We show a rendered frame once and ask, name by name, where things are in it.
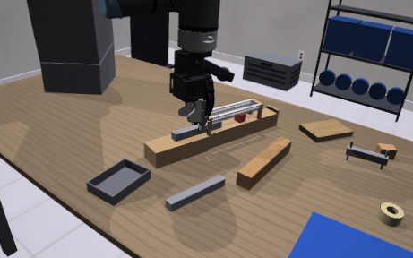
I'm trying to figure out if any beige roll of masking tape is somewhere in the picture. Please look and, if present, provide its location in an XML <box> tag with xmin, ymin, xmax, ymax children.
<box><xmin>377</xmin><ymin>202</ymin><xmax>404</xmax><ymax>227</ymax></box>

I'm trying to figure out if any flat tan wooden board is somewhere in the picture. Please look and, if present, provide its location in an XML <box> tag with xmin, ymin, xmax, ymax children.
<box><xmin>298</xmin><ymin>119</ymin><xmax>354</xmax><ymax>142</ymax></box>

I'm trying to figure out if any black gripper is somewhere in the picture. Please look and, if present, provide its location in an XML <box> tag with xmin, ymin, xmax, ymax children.
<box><xmin>169</xmin><ymin>49</ymin><xmax>215</xmax><ymax>134</ymax></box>

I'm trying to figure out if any blue flat rectangular sheet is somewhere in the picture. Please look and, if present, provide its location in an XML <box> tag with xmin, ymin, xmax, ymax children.
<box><xmin>288</xmin><ymin>211</ymin><xmax>413</xmax><ymax>258</ymax></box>

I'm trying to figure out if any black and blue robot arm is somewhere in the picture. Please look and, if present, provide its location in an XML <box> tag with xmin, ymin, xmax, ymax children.
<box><xmin>97</xmin><ymin>0</ymin><xmax>235</xmax><ymax>82</ymax></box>

